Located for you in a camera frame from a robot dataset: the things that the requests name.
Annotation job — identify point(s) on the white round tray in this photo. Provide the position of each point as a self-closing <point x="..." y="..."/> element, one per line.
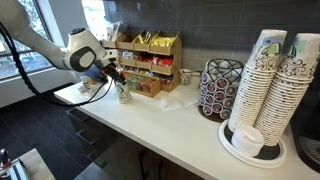
<point x="256" y="163"/>

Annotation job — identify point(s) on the red white packets pile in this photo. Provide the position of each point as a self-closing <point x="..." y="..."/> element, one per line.
<point x="144" y="60"/>

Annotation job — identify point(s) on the wrapped stirrers bundle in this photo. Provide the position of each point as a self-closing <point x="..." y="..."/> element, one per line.
<point x="114" y="31"/>

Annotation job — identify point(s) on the small patterned paper cup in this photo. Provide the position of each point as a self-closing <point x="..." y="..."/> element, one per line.
<point x="185" y="78"/>

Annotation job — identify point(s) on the light wooden board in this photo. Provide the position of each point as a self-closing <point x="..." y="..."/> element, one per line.
<point x="36" y="166"/>

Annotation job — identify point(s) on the clear plastic bag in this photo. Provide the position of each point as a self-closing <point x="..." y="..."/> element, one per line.
<point x="176" y="100"/>

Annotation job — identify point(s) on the dark lower cabinet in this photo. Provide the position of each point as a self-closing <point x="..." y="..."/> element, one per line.
<point x="126" y="156"/>

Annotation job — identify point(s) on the bright narrow window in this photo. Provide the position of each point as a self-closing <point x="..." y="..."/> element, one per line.
<point x="95" y="16"/>

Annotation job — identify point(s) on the narrow wooden tiered organizer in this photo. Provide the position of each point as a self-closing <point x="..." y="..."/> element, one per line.
<point x="108" y="44"/>

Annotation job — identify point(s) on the wooden tea bag box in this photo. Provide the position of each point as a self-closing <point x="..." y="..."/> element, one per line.
<point x="150" y="92"/>

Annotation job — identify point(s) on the yellow stick packets pile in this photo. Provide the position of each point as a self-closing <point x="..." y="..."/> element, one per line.
<point x="146" y="37"/>

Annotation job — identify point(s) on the white plastic lid stack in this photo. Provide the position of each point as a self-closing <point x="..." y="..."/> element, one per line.
<point x="248" y="138"/>

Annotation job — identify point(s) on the window with dark frame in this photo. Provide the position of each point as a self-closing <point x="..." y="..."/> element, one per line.
<point x="38" y="16"/>

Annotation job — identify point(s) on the tall patterned paper cup stack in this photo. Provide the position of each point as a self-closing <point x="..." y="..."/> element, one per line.
<point x="286" y="100"/>
<point x="256" y="83"/>

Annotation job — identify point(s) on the wide wooden tiered organizer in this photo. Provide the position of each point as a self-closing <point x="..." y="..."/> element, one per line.
<point x="163" y="50"/>

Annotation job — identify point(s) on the metal clamp device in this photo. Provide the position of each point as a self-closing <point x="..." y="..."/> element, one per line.
<point x="10" y="171"/>

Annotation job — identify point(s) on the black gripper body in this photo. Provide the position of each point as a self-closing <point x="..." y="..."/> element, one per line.
<point x="110" y="69"/>

